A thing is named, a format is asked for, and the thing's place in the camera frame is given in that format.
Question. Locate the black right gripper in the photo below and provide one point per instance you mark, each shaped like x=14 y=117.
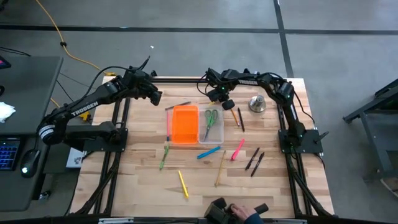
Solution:
x=220 y=95

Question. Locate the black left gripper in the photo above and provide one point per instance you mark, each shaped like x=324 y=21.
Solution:
x=140 y=84

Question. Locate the orange pencil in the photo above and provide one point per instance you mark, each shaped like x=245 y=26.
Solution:
x=235 y=117

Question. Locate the black pen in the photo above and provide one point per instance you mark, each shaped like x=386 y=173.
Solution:
x=257 y=164
x=241 y=119
x=252 y=158

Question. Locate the dark grey pencil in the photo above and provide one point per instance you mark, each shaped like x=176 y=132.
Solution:
x=178 y=105

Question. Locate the clear plastic box orange lid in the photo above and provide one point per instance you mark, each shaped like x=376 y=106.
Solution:
x=185 y=124

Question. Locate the pink pen blue tip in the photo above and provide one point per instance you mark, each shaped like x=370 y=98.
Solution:
x=168 y=124

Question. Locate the pink highlighter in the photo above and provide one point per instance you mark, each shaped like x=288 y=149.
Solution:
x=237 y=150

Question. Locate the green pen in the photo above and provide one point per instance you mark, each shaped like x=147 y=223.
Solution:
x=164 y=157

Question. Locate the person's forearm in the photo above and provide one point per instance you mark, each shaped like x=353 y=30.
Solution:
x=255 y=219

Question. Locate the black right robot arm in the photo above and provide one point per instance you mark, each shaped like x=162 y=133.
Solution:
x=248 y=81

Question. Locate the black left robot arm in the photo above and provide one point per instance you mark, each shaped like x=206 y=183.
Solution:
x=84 y=107

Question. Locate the white printed box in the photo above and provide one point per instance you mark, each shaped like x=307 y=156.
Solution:
x=74 y=159

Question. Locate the metal cylinder on round base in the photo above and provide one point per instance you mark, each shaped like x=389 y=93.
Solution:
x=257 y=104

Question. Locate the natural wood pencil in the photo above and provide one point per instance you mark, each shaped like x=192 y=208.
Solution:
x=220 y=169

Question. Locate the dark grey desk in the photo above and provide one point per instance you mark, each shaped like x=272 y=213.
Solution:
x=31 y=93

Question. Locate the black handheld device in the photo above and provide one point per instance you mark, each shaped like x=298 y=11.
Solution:
x=217 y=213

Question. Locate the person's hand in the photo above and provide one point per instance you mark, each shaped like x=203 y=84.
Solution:
x=242 y=211

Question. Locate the black computer mouse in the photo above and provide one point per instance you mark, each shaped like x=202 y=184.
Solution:
x=30 y=161

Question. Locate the white crumpled tissue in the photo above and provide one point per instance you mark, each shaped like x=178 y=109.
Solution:
x=6 y=112

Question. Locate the dark device with light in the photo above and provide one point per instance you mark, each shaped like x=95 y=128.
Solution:
x=3 y=63

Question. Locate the desk castor wheel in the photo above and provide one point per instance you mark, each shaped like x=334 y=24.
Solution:
x=45 y=195

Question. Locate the backlit keyboard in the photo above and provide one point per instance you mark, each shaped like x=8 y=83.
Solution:
x=8 y=154

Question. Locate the dark grey side table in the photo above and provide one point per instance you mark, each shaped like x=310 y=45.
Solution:
x=371 y=140

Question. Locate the black frame clamp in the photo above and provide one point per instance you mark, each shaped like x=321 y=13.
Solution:
x=153 y=74

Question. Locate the black aluminium table frame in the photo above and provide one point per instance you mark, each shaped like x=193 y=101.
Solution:
x=180 y=80

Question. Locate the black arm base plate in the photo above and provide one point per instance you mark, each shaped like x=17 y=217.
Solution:
x=312 y=141
x=121 y=146

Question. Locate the silver metal bracket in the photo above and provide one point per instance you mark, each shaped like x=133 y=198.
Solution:
x=115 y=220
x=289 y=221

